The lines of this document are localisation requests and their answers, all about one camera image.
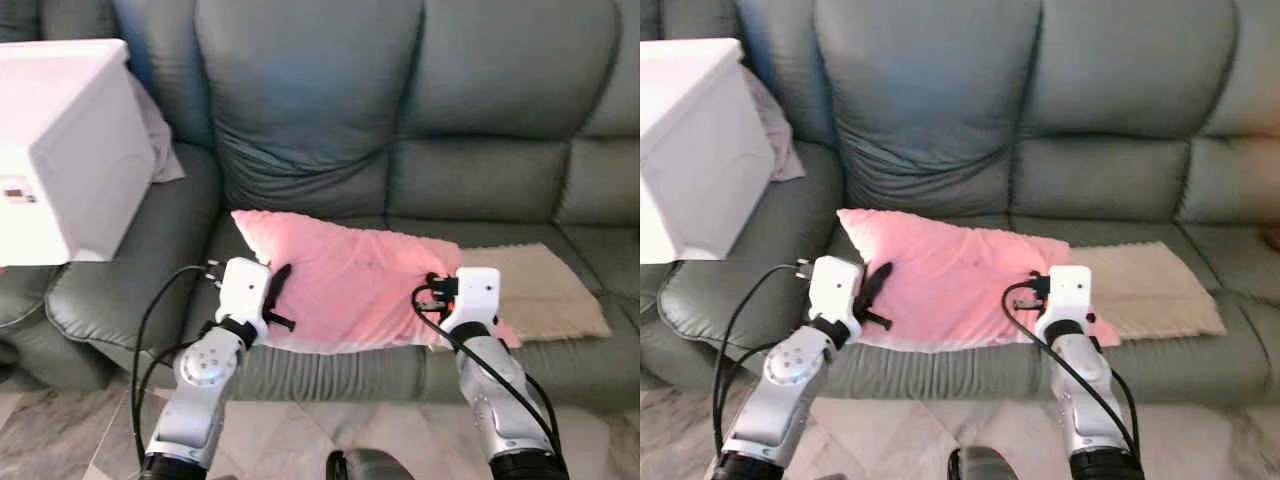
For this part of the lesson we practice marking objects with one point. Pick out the pink pillow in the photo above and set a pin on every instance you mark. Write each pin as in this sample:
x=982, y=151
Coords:
x=950, y=270
x=350, y=270

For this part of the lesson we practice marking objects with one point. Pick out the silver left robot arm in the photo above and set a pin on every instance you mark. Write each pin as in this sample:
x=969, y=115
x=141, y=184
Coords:
x=200, y=400
x=780, y=400

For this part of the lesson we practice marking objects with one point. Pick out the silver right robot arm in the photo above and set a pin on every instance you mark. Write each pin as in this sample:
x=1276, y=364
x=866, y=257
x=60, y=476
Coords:
x=500, y=400
x=1085, y=400

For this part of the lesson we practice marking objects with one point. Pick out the grey-green leather sofa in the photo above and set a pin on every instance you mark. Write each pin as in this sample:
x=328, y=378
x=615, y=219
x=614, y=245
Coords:
x=1100, y=100
x=480, y=100

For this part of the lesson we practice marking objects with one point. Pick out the beige seat mat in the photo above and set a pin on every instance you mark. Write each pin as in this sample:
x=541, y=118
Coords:
x=540, y=290
x=1150, y=290

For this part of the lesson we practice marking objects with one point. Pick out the light grey cloth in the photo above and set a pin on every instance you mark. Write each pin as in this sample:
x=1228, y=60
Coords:
x=163, y=150
x=786, y=150

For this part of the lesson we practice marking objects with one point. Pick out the dark grey robot leg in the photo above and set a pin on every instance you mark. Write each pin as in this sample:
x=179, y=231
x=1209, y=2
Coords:
x=370, y=468
x=990, y=468

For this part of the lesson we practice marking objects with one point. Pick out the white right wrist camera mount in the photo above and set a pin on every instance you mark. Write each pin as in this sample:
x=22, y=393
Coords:
x=1070, y=290
x=478, y=295

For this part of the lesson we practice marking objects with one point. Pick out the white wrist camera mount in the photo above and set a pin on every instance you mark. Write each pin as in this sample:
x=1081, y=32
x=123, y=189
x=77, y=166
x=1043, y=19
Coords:
x=478, y=295
x=242, y=285
x=1070, y=290
x=835, y=285

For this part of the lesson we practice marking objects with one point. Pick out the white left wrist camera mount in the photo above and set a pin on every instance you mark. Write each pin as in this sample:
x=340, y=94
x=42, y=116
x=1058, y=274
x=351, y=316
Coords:
x=242, y=285
x=835, y=285

